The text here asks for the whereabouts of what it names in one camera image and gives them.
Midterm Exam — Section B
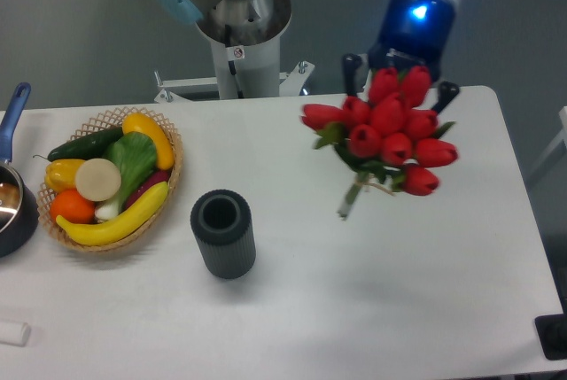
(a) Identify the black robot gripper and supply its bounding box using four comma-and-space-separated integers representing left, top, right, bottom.
341, 0, 460, 114

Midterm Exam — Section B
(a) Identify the red tulip bouquet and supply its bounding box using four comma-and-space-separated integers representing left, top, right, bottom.
300, 66, 459, 220

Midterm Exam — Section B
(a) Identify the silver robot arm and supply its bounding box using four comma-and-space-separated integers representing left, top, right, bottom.
157, 0, 461, 99

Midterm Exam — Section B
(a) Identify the dark grey ribbed vase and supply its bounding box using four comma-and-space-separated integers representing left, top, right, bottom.
190, 190, 256, 280

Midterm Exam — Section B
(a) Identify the purple eggplant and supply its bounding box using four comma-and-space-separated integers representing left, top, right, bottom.
123, 170, 170, 210

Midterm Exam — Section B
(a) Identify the yellow squash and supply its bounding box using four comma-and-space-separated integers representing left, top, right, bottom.
122, 112, 175, 170

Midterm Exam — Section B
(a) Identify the green leafy cabbage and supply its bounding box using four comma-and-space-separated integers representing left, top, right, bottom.
95, 132, 157, 222

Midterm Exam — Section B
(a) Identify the black device at table corner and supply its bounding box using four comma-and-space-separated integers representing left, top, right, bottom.
534, 314, 566, 361

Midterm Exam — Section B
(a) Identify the green cucumber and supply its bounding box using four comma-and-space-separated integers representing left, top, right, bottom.
34, 128, 123, 162

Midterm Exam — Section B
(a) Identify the round beige onion slice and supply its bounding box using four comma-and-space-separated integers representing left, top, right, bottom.
74, 158, 121, 202

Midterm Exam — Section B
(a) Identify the yellow banana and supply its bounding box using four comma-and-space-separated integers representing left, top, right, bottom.
56, 182, 169, 247

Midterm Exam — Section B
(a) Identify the yellow bell pepper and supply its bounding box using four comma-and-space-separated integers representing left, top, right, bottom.
44, 159, 85, 193

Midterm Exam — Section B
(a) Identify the orange fruit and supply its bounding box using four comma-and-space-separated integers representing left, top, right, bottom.
50, 190, 95, 224

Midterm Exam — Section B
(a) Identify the white cylinder object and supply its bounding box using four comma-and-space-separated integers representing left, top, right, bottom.
0, 319, 31, 347

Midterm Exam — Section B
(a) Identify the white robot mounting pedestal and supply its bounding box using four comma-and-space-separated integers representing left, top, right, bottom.
154, 36, 315, 104

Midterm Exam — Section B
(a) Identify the white chair frame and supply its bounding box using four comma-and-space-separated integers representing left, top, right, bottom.
525, 106, 566, 189

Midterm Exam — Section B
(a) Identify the blue handled saucepan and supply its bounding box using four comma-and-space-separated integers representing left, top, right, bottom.
1, 82, 39, 258

